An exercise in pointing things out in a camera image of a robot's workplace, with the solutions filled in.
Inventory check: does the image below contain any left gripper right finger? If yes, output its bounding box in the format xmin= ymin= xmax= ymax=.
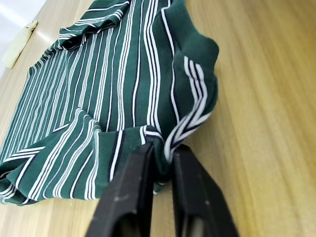
xmin=172 ymin=144 xmax=240 ymax=237

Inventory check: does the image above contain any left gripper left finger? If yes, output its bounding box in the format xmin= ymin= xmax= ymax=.
xmin=84 ymin=142 xmax=156 ymax=237

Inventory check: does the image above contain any green striped T-shirt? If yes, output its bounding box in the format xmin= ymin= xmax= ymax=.
xmin=0 ymin=0 xmax=220 ymax=206

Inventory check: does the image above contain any pale yellow tape strip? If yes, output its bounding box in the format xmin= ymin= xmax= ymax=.
xmin=1 ymin=20 xmax=39 ymax=69

